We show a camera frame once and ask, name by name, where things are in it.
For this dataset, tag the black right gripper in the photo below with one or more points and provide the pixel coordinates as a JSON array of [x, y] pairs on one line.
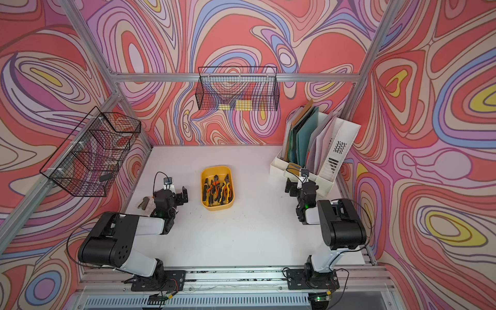
[[293, 186]]

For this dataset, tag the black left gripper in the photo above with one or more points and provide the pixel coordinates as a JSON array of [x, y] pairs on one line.
[[177, 197]]

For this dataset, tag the yellow plastic storage box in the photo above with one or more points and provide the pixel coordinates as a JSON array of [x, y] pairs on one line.
[[209, 173]]

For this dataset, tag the yellow black long-nose pliers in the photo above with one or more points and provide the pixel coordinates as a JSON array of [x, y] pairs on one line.
[[205, 190]]

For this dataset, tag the orange black needle-nose pliers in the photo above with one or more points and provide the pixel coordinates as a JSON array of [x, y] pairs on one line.
[[209, 193]]

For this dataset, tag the orange black diagonal cutters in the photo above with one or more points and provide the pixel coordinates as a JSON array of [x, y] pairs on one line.
[[216, 184]]

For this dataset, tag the orange black combination pliers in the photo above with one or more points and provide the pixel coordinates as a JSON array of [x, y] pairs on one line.
[[221, 190]]

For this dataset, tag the yellow black combination pliers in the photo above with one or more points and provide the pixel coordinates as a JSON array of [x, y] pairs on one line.
[[228, 194]]

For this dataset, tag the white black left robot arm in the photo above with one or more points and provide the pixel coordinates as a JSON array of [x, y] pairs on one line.
[[111, 241]]

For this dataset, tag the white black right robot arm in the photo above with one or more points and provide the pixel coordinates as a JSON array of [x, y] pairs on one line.
[[342, 232]]

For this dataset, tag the grey small clip object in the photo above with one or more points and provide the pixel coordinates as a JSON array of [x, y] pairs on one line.
[[143, 205]]

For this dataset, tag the green file folder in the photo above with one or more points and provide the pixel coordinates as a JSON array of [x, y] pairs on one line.
[[300, 135]]

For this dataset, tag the white desktop file organizer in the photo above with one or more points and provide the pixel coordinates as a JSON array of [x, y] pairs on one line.
[[328, 147]]

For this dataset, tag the brown file folder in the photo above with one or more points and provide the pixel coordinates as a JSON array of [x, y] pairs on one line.
[[302, 112]]

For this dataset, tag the yellow sticky note pad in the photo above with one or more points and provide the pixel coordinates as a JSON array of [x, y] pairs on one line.
[[243, 105]]

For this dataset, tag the black wire basket left wall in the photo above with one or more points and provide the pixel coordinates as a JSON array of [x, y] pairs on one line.
[[88, 161]]

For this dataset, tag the black wire basket wall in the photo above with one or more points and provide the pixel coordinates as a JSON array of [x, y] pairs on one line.
[[219, 87], [88, 161]]

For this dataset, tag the black wire basket back wall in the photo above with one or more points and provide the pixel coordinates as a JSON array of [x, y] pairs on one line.
[[219, 87]]

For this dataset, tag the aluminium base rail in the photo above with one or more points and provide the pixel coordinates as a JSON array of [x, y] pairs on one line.
[[361, 287]]

